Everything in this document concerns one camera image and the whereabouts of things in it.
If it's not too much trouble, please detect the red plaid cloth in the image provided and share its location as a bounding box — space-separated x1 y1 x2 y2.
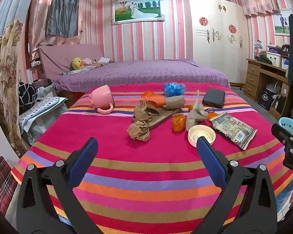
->
0 156 17 215

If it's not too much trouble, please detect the brown phone case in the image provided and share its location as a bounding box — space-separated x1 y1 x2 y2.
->
133 107 181 129

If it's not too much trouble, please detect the blue plastic bag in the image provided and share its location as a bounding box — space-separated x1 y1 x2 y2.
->
163 82 187 97

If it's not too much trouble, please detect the brown paper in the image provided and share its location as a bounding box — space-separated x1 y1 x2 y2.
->
132 100 153 122
127 121 150 142

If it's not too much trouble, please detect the cardboard tube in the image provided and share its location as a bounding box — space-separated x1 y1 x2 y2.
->
163 96 185 109

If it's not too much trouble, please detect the light blue plastic basket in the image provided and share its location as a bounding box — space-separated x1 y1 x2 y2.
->
278 117 293 140

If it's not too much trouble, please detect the blue patterned tablecloth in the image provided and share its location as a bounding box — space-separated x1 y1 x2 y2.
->
275 175 293 222

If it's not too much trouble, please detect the desk lamp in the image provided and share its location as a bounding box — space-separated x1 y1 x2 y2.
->
253 40 263 60

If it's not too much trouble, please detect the grey paper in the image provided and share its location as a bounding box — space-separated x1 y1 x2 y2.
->
186 90 208 132

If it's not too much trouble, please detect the white storage box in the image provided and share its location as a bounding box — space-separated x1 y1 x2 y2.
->
266 51 284 69

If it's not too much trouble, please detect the white plastic lid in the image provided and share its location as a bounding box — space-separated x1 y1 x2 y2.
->
188 124 216 148

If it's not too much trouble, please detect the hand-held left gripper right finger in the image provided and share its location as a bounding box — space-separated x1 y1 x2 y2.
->
193 136 277 234

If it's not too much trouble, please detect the framed wedding photo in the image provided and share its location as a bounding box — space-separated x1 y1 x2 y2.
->
111 0 165 25

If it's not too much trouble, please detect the orange plastic bag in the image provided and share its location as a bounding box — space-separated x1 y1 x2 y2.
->
141 91 166 106

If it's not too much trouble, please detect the white wardrobe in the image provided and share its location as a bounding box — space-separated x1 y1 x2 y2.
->
185 0 249 84

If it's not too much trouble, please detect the black patterned cushion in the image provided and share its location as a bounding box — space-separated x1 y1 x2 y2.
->
18 83 39 110

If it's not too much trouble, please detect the grey curtain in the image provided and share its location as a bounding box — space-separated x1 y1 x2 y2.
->
46 0 80 37

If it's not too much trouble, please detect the yellow duck plush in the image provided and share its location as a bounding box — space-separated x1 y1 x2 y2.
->
71 57 85 70

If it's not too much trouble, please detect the pink satin curtain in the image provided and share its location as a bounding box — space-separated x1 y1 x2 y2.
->
27 0 81 61

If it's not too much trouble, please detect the pink bed headboard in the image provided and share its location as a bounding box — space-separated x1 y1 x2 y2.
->
37 44 105 78

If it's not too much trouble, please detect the small wall poster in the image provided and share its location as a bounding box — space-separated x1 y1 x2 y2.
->
273 8 292 36

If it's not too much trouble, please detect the white fan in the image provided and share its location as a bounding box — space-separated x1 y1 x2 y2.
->
266 82 281 95

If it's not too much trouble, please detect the grey snack packet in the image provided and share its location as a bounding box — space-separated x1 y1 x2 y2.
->
209 111 257 150

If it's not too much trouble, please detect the wooden desk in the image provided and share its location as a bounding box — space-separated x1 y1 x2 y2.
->
244 58 290 117

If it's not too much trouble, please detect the floral curtain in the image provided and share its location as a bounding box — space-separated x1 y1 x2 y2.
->
0 0 37 156

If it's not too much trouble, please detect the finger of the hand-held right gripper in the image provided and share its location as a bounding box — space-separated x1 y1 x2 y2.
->
271 124 293 148

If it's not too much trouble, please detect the pink cup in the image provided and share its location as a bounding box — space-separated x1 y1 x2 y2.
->
89 84 116 114

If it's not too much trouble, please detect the black zip case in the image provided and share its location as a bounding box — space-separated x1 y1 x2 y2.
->
202 88 226 108

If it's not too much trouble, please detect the striped pink blanket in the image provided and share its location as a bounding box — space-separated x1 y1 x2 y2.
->
11 82 293 234

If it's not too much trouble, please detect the polka-dot cloth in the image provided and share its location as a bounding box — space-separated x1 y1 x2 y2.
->
18 96 69 127

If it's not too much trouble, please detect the bed with purple bedspread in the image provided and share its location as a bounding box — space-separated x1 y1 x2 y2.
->
51 59 231 95

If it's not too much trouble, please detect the black gift box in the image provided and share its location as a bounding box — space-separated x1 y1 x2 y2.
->
257 89 275 110

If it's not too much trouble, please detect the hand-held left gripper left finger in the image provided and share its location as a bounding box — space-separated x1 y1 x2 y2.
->
16 137 103 234

